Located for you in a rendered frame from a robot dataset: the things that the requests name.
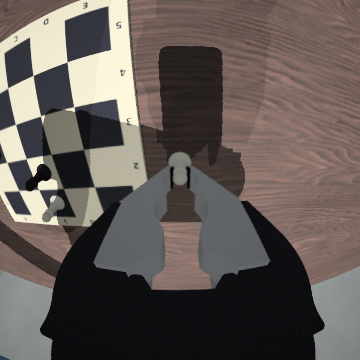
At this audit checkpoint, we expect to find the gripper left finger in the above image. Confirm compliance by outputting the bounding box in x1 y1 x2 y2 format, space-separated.
40 165 174 340

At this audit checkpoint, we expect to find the black and cream chessboard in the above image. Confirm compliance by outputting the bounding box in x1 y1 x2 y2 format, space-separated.
0 0 148 227

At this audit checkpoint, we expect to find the white chess pawn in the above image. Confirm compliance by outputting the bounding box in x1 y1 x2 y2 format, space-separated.
42 195 65 222
168 152 191 185

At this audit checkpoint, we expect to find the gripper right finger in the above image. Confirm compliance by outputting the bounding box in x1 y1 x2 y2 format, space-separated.
186 165 325 335

